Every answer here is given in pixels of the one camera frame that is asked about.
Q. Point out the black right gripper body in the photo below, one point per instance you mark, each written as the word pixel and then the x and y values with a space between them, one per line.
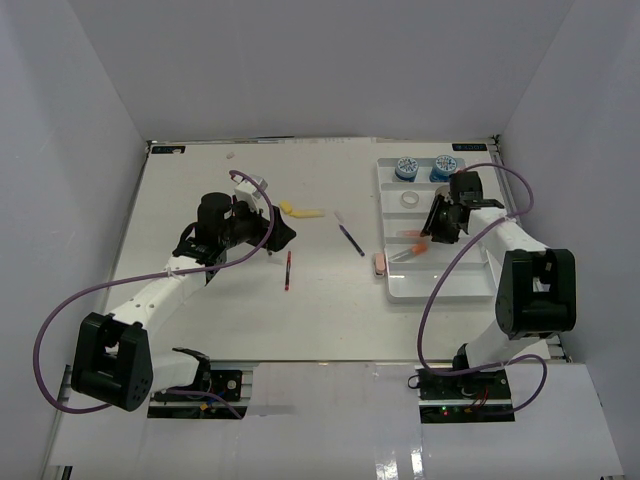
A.
pixel 437 235

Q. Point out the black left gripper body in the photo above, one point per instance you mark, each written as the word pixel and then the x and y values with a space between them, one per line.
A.
pixel 247 227

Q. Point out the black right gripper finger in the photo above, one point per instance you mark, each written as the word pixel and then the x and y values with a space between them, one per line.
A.
pixel 433 225
pixel 454 220

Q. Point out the orange eraser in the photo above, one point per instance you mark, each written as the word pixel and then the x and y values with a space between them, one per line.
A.
pixel 419 248

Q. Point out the yellow eraser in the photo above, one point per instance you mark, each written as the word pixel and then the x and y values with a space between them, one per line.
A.
pixel 286 207

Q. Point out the yellow white highlighter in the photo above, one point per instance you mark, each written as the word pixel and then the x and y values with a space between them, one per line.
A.
pixel 307 213

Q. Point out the orange pink highlighter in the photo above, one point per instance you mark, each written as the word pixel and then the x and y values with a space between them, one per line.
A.
pixel 409 233

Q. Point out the clear tape roll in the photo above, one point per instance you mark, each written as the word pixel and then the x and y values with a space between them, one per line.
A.
pixel 409 199

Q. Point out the white compartment tray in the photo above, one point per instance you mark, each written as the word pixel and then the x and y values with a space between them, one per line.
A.
pixel 414 264

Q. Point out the blue tape roll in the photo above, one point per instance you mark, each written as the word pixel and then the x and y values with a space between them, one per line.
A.
pixel 406 169
pixel 444 166

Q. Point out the brown packing tape roll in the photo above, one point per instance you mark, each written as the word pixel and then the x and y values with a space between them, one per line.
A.
pixel 442 192

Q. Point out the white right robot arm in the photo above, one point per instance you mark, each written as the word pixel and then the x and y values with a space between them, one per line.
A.
pixel 536 293

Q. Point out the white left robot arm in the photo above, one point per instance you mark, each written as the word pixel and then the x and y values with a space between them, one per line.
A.
pixel 113 362

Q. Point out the red pen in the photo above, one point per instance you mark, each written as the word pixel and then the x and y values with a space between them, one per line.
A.
pixel 288 271

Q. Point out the pink white eraser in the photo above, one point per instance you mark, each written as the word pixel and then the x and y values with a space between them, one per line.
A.
pixel 379 264

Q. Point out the purple pen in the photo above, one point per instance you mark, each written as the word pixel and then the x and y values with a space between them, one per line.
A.
pixel 347 234

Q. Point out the right black table label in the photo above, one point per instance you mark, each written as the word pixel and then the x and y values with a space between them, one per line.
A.
pixel 469 147

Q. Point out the black table label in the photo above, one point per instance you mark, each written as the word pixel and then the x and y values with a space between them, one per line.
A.
pixel 167 149
pixel 469 147

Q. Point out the left black table label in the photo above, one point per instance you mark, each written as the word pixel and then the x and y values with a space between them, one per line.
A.
pixel 167 149

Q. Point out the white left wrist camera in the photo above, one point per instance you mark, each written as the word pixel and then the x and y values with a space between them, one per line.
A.
pixel 245 191

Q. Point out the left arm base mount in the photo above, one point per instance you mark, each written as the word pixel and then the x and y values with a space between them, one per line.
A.
pixel 224 394

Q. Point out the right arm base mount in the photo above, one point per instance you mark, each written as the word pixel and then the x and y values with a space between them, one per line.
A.
pixel 483 397

